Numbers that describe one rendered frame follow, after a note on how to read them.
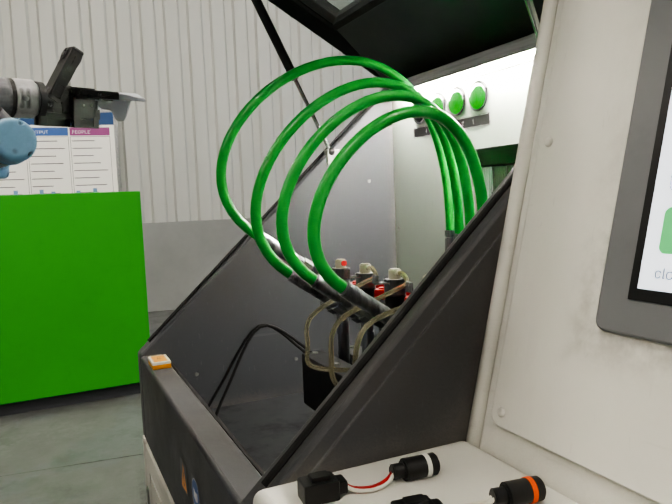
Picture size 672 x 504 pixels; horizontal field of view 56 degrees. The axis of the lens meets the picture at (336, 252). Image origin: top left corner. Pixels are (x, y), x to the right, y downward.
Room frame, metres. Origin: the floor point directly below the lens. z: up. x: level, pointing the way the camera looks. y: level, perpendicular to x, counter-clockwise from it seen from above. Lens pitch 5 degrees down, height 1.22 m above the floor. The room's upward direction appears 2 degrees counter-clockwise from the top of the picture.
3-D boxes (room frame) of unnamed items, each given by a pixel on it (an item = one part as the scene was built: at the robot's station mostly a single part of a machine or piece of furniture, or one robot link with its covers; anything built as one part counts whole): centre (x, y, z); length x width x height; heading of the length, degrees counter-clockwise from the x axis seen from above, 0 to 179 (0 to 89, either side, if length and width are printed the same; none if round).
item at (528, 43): (1.05, -0.25, 1.43); 0.54 x 0.03 x 0.02; 25
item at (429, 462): (0.50, -0.02, 0.99); 0.12 x 0.02 x 0.02; 110
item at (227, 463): (0.84, 0.21, 0.87); 0.62 x 0.04 x 0.16; 25
